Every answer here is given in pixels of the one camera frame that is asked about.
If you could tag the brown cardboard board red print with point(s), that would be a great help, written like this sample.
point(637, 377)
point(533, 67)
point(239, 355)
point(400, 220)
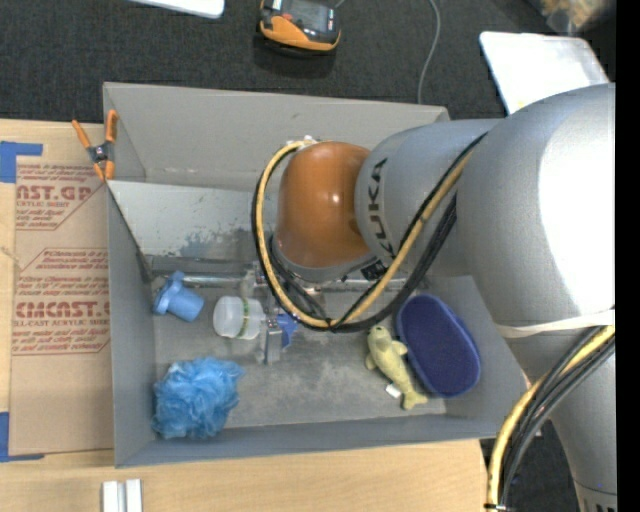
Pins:
point(60, 390)

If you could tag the blue mesh bath pouf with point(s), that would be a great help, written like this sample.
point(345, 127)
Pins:
point(195, 397)

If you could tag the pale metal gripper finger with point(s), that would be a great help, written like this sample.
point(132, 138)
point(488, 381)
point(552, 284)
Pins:
point(272, 347)

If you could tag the white plastic jar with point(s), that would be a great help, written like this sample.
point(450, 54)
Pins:
point(232, 316)

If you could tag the yellow toy fish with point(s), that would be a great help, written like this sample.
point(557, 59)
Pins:
point(392, 362)

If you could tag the grey metal bin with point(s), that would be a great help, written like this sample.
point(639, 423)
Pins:
point(320, 380)

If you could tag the black cylinder on white bracket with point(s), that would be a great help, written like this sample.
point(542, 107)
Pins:
point(374, 270)

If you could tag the light blue plastic cup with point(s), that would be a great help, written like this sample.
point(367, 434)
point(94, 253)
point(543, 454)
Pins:
point(182, 302)

